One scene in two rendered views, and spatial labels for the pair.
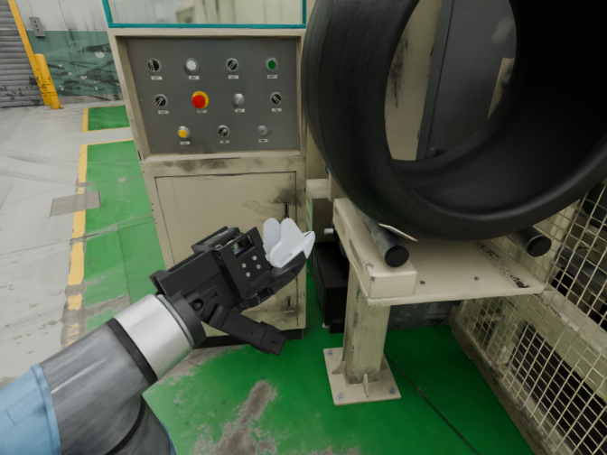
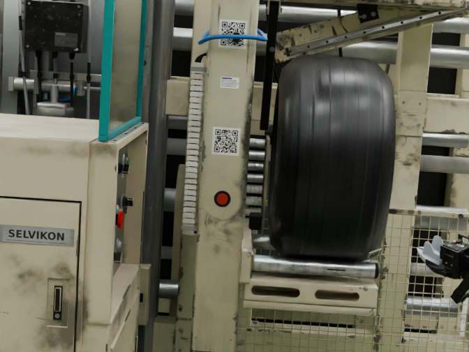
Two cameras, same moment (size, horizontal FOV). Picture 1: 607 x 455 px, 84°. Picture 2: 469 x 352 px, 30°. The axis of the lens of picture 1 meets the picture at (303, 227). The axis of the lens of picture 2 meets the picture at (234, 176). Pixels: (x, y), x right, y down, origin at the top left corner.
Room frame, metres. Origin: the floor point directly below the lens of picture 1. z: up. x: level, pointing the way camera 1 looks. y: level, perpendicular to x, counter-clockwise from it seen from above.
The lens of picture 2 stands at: (0.62, 2.19, 1.45)
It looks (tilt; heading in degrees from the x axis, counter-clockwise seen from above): 8 degrees down; 277
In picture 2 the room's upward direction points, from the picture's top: 4 degrees clockwise
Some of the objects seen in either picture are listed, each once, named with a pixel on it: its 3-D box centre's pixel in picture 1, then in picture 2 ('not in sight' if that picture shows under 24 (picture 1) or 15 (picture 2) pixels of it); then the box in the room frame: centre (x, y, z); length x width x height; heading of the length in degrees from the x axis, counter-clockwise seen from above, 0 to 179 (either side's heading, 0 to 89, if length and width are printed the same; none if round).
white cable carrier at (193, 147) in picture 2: not in sight; (195, 149); (1.03, -0.20, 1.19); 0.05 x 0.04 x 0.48; 97
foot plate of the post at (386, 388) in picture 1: (359, 369); not in sight; (0.94, -0.24, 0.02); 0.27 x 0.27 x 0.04; 7
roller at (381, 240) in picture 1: (369, 214); (313, 266); (0.67, -0.15, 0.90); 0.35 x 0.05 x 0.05; 7
